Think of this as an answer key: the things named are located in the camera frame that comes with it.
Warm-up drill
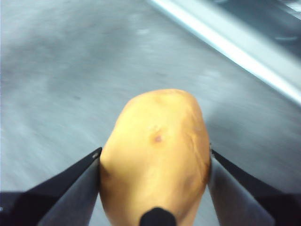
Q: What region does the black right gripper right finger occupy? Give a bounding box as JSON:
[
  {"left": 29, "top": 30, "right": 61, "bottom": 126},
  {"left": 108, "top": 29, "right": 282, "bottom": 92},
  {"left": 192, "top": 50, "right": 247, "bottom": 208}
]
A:
[{"left": 208, "top": 146, "right": 301, "bottom": 226}]

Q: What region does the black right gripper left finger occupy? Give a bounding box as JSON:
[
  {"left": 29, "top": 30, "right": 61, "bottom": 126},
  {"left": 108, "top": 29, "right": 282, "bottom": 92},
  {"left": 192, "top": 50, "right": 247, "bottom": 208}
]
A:
[{"left": 0, "top": 147, "right": 103, "bottom": 226}]

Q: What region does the yellow-brown potato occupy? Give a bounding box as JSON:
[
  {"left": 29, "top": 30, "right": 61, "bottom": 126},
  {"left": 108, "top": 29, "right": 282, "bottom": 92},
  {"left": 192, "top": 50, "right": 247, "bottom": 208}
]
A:
[{"left": 100, "top": 88, "right": 211, "bottom": 226}]

